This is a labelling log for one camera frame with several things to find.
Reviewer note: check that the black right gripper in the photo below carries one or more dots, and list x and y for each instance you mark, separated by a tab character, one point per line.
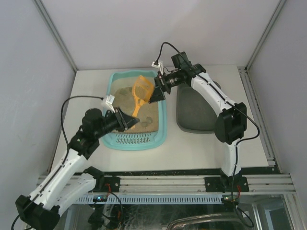
160	84

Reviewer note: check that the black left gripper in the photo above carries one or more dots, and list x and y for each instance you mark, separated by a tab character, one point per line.
120	120

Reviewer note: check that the orange plastic litter scoop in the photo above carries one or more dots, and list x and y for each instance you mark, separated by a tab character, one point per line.
142	91

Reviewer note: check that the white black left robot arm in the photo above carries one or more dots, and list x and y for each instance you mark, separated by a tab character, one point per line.
44	206

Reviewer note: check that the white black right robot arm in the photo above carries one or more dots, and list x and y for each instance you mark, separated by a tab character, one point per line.
231	116

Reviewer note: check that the teal plastic litter box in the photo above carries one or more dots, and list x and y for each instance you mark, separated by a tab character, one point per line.
139	138

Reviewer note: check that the dark grey plastic bin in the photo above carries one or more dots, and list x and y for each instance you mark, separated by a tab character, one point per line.
193	112

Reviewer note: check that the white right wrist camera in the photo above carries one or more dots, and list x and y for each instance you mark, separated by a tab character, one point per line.
158	65

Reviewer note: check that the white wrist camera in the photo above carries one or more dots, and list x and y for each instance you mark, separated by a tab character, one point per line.
158	65
107	102

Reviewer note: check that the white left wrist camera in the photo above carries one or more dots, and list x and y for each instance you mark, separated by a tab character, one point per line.
107	102

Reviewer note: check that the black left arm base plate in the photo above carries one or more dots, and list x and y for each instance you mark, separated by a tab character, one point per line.
107	184

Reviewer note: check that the blue slotted cable duct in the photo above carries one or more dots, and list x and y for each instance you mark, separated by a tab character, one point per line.
151	199

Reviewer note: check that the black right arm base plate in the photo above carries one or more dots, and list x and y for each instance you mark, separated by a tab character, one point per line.
226	184

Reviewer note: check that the aluminium mounting rail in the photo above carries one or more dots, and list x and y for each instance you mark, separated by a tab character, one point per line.
194	184

